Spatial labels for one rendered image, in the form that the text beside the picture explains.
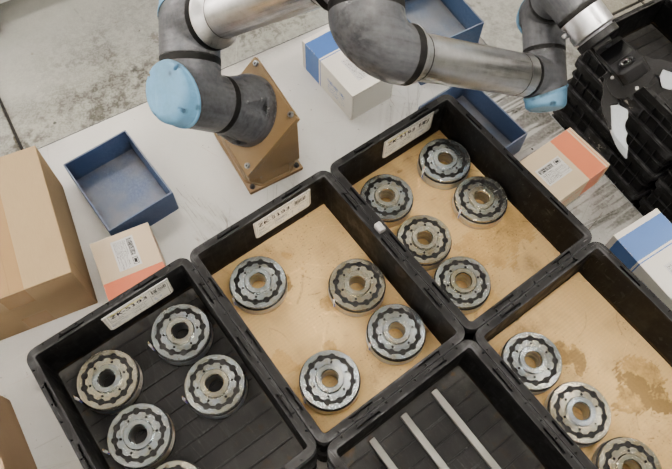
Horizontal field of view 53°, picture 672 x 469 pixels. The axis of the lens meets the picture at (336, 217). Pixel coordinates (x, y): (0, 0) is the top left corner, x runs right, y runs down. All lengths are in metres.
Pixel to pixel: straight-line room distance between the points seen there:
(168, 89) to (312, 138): 0.42
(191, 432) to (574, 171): 0.93
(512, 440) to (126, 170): 0.97
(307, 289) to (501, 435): 0.42
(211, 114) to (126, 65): 1.45
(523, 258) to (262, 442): 0.58
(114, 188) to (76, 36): 1.39
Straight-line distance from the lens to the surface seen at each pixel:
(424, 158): 1.35
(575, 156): 1.54
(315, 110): 1.60
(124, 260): 1.38
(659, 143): 2.02
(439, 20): 1.71
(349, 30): 1.00
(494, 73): 1.15
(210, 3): 1.25
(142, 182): 1.54
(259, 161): 1.40
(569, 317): 1.30
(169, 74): 1.27
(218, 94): 1.29
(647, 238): 1.47
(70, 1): 3.01
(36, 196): 1.40
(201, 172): 1.53
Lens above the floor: 1.98
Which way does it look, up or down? 62 degrees down
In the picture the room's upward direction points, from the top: 2 degrees clockwise
